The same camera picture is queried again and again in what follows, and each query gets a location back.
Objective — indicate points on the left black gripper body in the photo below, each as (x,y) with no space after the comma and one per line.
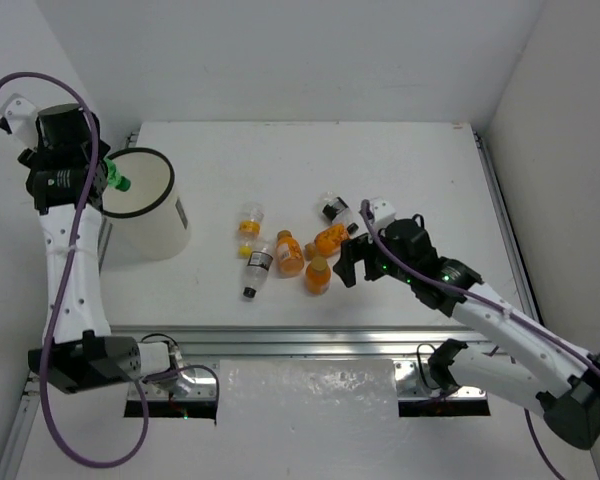
(98,170)

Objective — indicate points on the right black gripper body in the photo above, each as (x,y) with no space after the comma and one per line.
(378,263)

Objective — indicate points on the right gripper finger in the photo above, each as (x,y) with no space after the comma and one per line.
(355,249)
(346,270)

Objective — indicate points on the green plastic bottle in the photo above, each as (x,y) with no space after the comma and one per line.
(115,179)

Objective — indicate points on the orange juice bottle front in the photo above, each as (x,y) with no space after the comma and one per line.
(318,276)

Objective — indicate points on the clear bottle black label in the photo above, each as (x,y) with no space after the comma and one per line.
(336,211)
(257,268)

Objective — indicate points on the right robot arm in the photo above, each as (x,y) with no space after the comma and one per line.
(545,374)

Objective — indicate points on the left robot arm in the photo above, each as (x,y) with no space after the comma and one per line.
(67,178)

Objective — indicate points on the white bin with black rim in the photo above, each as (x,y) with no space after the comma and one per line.
(150,214)

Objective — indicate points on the orange juice bottle floral label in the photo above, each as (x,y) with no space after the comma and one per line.
(328,242)

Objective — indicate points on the orange juice bottle barcode label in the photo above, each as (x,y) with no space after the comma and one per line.
(289,254)

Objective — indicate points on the clear bottle black label front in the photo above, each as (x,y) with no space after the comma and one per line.
(257,268)

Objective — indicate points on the clear bottle yellow label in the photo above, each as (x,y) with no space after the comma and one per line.
(250,220)

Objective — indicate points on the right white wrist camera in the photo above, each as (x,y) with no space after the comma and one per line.
(380,213)

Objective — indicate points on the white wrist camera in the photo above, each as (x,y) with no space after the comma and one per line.
(380,213)
(21,115)

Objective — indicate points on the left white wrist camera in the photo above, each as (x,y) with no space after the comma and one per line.
(21,115)

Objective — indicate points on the aluminium right side rail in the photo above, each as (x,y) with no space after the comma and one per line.
(524,289)

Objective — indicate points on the aluminium rail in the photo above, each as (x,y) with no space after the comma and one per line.
(524,289)
(309,342)
(20,429)

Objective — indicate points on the aluminium front rail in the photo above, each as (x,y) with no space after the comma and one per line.
(309,342)

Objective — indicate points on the aluminium left side rail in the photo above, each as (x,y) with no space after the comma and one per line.
(20,429)

